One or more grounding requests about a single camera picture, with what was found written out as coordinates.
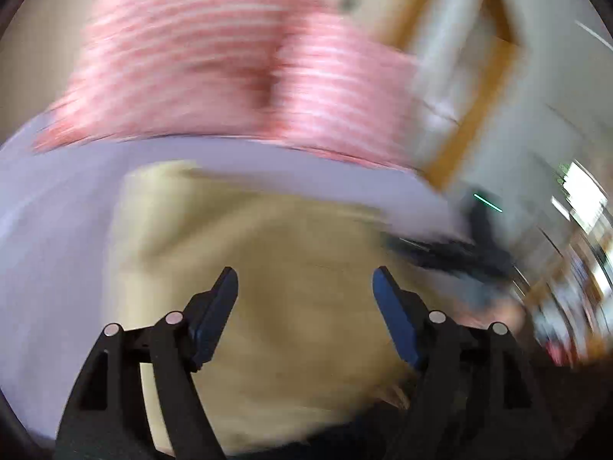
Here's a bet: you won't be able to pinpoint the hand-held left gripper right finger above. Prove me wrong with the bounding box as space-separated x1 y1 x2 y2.
372 265 566 460

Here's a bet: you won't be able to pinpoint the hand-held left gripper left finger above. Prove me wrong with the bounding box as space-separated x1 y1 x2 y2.
54 267 239 460

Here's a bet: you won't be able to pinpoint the beige pants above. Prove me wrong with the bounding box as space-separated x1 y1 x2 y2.
106 160 422 455

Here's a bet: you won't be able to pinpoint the lavender bed sheet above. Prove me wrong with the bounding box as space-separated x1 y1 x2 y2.
0 115 467 446

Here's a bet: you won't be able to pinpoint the pink striped blanket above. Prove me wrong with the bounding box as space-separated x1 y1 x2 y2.
33 0 422 169

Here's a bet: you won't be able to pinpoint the wooden door frame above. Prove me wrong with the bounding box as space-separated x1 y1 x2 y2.
374 0 523 187

